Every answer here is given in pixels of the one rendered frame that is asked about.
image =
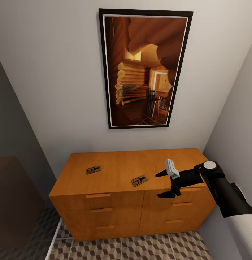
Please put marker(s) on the door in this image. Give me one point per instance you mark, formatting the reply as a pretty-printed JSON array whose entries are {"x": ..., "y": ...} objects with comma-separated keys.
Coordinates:
[{"x": 28, "y": 218}]

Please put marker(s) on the mousetrap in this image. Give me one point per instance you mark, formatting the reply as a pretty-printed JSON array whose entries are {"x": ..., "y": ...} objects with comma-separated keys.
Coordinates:
[
  {"x": 139, "y": 180},
  {"x": 93, "y": 169}
]

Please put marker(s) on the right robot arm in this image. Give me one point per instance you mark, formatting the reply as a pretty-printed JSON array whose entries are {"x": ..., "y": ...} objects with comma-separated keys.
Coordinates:
[{"x": 228, "y": 196}]

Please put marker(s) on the cabinet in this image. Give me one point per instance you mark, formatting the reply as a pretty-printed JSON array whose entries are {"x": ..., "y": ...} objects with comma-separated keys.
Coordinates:
[{"x": 105, "y": 204}]

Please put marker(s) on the picture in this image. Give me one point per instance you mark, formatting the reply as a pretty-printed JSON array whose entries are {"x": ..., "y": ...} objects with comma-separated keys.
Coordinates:
[{"x": 143, "y": 52}]

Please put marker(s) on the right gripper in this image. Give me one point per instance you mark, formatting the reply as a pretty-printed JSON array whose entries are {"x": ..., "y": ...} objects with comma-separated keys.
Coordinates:
[{"x": 176, "y": 184}]

